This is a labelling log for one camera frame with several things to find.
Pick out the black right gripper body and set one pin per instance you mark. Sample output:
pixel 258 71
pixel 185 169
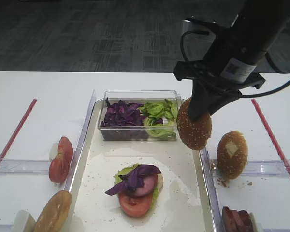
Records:
pixel 229 63

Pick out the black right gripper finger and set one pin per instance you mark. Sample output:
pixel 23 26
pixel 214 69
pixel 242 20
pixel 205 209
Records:
pixel 217 100
pixel 200 101

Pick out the sesame bun top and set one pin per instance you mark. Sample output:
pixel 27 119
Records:
pixel 194 134

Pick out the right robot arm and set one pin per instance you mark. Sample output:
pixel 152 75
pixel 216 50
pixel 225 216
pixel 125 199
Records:
pixel 267 16

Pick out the green lettuce in box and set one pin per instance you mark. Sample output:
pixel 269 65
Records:
pixel 157 117

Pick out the green lettuce on tray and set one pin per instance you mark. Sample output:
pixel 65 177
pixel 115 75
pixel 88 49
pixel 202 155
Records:
pixel 126 171

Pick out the meat slices on right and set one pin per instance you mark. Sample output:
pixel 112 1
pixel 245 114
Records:
pixel 237 221

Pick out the tomato slice on tray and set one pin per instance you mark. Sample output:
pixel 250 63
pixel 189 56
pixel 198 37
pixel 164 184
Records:
pixel 135 206

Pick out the tomato slices on left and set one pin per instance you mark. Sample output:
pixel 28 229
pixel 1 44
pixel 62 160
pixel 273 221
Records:
pixel 60 165

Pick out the sesame bun with bare patch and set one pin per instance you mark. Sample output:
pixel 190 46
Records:
pixel 232 153

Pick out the clear plastic salad box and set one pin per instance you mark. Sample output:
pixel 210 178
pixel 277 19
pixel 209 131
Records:
pixel 141 97

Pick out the purple cabbage leaves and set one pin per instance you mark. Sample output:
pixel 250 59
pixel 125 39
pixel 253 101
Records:
pixel 122 114

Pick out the white bun bottom on tray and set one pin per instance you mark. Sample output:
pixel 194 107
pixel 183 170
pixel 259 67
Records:
pixel 160 181

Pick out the ham slice on tray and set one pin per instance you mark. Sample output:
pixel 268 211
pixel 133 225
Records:
pixel 150 183

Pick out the right rear clear track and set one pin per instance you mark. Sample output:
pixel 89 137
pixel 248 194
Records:
pixel 277 168

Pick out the clear track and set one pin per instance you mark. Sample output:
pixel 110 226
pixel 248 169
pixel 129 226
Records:
pixel 24 166
pixel 277 168

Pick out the metal tray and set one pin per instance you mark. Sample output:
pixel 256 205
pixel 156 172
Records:
pixel 180 205

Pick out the purple leaf on tray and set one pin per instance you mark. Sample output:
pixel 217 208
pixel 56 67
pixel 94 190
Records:
pixel 132 181

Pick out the right front white pusher block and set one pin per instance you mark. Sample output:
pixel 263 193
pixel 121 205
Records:
pixel 257 227

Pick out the white pusher block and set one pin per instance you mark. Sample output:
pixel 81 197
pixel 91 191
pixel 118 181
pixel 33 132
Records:
pixel 53 151
pixel 24 222
pixel 257 227

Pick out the left rear white pusher block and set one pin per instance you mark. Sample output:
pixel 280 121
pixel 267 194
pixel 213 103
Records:
pixel 53 151

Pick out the plain bun on left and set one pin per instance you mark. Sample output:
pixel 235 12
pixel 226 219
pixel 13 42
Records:
pixel 55 213

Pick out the left rear clear track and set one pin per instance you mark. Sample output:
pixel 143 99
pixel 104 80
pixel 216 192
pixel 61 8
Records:
pixel 24 166

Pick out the left front white pusher block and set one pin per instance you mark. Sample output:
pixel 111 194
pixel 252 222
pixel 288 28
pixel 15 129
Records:
pixel 24 222

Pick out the right red rail strip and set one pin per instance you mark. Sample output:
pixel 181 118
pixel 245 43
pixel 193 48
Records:
pixel 271 135

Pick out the red rail strip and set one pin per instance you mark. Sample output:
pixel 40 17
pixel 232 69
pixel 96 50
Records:
pixel 271 135
pixel 17 130

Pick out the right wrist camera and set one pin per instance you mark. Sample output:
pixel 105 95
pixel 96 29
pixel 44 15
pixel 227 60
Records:
pixel 192 24

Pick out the right clear long rail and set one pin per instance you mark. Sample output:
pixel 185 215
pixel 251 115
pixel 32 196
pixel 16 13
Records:
pixel 215 211

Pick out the clear long rail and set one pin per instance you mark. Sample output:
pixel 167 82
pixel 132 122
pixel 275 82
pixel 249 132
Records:
pixel 215 211
pixel 77 154

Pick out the left clear long rail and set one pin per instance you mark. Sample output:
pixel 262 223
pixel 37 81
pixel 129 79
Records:
pixel 77 154

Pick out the left red rail strip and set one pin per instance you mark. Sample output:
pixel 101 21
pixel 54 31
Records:
pixel 17 130

